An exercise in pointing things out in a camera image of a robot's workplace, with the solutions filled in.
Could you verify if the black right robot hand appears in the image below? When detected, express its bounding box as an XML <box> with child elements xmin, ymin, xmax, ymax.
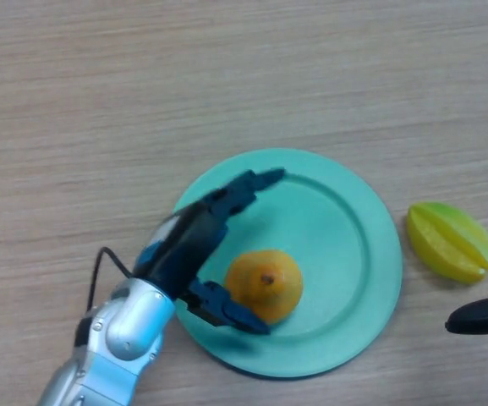
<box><xmin>445</xmin><ymin>130</ymin><xmax>488</xmax><ymax>336</ymax></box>

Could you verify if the round teal plate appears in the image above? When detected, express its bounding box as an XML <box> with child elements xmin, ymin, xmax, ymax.
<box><xmin>163</xmin><ymin>147</ymin><xmax>404</xmax><ymax>379</ymax></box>

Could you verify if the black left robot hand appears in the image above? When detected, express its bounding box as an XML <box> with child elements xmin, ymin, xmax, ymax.
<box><xmin>132</xmin><ymin>167</ymin><xmax>287</xmax><ymax>336</ymax></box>

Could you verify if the yellow orange pear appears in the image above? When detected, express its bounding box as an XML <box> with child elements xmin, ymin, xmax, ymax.
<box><xmin>225</xmin><ymin>249</ymin><xmax>304</xmax><ymax>326</ymax></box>

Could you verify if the yellow green starfruit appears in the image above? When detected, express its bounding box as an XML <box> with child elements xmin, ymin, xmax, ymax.
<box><xmin>406</xmin><ymin>201</ymin><xmax>488</xmax><ymax>285</ymax></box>

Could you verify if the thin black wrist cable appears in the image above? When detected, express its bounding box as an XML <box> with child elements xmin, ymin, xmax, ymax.
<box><xmin>87</xmin><ymin>247</ymin><xmax>134</xmax><ymax>310</ymax></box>

